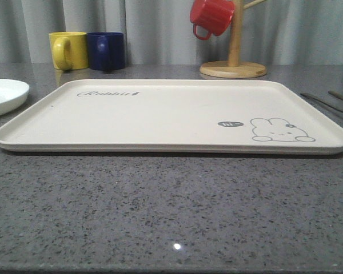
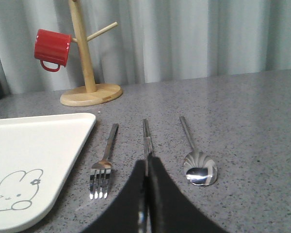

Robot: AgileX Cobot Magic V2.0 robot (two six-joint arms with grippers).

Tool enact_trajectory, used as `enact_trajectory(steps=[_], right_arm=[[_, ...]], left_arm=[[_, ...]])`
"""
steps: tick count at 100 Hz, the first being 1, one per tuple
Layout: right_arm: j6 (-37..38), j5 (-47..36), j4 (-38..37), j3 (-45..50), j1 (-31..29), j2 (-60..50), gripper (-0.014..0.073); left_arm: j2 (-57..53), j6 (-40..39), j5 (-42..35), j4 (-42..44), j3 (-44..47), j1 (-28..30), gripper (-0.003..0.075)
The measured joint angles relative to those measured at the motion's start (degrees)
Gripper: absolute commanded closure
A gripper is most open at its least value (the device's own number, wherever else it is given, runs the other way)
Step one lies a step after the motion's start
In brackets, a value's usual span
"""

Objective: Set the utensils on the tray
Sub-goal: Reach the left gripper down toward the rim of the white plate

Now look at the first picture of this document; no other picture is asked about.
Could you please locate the beige rabbit serving tray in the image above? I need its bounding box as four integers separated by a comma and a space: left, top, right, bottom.
0, 79, 343, 155

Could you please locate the dark blue mug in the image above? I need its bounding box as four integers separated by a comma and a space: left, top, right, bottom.
86, 32, 126, 71

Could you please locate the wooden mug tree stand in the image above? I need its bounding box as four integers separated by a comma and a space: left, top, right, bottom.
200, 1, 267, 79

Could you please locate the red mug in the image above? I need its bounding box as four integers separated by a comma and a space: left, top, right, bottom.
189, 0, 235, 41

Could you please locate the silver fork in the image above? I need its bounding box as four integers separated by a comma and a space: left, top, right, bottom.
300, 92, 343, 113

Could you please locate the yellow mug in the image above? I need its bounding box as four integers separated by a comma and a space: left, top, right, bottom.
49, 32, 89, 71

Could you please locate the white round plate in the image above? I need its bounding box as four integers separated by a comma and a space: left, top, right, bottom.
0, 79, 30, 115

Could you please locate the silver metal chopstick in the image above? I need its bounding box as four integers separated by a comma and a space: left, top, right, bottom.
328, 91, 343, 101

